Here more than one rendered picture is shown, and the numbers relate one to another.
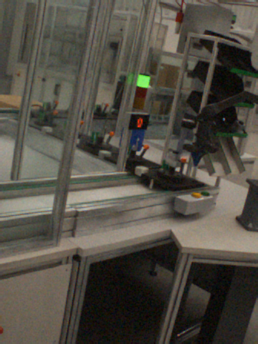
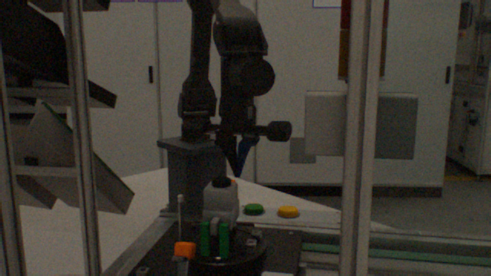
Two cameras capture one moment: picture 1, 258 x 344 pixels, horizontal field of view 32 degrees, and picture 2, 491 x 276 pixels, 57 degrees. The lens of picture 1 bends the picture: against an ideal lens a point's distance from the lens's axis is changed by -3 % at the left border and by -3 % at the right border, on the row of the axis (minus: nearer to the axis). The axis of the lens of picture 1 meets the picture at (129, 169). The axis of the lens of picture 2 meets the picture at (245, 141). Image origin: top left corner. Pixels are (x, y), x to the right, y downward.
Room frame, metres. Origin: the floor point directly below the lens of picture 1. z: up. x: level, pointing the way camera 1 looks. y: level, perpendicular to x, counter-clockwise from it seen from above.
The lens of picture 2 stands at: (2.42, 0.39, 1.29)
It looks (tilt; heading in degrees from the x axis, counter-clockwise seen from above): 12 degrees down; 240
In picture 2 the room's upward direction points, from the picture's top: straight up
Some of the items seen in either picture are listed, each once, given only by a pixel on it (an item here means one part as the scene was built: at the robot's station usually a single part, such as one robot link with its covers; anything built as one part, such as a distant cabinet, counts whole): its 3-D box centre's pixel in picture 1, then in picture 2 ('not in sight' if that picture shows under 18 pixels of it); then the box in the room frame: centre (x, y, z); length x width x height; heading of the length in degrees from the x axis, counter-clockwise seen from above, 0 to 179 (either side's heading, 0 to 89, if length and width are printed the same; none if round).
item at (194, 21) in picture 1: (202, 66); not in sight; (3.50, -0.38, 1.50); 0.38 x 0.21 x 0.88; 50
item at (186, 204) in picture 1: (194, 203); (288, 228); (1.93, -0.30, 0.93); 0.21 x 0.07 x 0.06; 140
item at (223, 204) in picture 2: (173, 157); (219, 202); (2.14, -0.19, 1.06); 0.08 x 0.04 x 0.07; 50
